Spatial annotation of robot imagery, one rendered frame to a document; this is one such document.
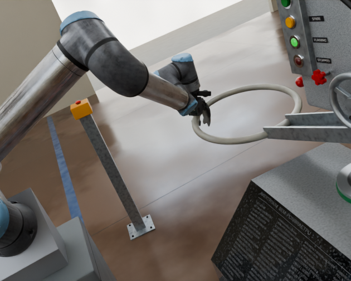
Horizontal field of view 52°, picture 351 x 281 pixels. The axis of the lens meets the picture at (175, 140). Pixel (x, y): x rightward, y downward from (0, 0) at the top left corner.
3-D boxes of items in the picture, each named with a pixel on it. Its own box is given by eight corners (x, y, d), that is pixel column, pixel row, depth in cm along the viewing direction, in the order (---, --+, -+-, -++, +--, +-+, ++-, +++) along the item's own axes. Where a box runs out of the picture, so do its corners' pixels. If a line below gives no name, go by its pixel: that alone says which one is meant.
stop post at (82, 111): (150, 214, 288) (91, 93, 243) (155, 228, 269) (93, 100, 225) (127, 226, 285) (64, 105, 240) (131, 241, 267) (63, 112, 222)
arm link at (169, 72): (164, 90, 147) (186, 76, 152) (147, 70, 150) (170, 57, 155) (161, 101, 156) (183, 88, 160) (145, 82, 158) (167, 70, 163)
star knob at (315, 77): (336, 80, 87) (334, 64, 85) (323, 87, 86) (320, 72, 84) (325, 77, 90) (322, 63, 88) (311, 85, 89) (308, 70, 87)
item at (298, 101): (328, 105, 147) (328, 98, 145) (231, 161, 134) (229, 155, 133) (255, 80, 187) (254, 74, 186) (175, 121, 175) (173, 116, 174)
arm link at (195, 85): (185, 76, 169) (202, 75, 163) (188, 85, 171) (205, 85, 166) (175, 85, 163) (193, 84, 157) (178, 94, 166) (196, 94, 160)
